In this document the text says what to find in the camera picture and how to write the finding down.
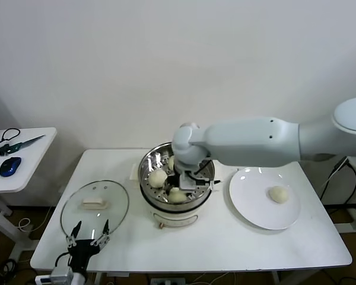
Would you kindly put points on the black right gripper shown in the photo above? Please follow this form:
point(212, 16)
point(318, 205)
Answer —
point(173, 181)

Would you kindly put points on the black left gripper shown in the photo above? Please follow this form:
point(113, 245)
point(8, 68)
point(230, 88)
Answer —
point(83, 249)

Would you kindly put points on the white steamed baozi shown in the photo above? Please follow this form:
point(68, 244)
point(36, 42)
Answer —
point(158, 178)
point(171, 162)
point(278, 195)
point(176, 196)

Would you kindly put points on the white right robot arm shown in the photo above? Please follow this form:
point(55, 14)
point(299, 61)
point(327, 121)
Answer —
point(255, 139)

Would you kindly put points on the stainless steel steamer basket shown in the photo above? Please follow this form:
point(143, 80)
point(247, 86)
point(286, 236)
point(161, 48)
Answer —
point(148, 161)

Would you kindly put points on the cream electric cooker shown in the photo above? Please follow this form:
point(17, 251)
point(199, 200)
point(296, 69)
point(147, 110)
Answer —
point(172, 219)

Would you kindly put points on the white oval plate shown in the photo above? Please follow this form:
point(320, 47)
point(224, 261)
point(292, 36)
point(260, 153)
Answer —
point(249, 196)

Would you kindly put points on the white power strip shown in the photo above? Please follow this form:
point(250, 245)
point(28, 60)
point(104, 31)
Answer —
point(167, 281)

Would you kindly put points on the white desk with rounded corners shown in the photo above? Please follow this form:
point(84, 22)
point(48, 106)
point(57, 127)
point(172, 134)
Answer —
point(32, 166)

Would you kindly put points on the blue computer mouse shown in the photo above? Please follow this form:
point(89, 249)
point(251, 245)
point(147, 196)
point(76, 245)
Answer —
point(10, 167)

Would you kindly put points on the green bladed tool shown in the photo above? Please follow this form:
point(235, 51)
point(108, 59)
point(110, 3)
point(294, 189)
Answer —
point(26, 142)

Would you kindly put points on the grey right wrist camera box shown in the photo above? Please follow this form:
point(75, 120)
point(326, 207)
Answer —
point(188, 181)

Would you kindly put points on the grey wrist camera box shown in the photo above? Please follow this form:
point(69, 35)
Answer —
point(60, 273)
point(188, 181)

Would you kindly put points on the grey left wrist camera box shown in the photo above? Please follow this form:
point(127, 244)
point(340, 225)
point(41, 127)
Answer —
point(60, 273)

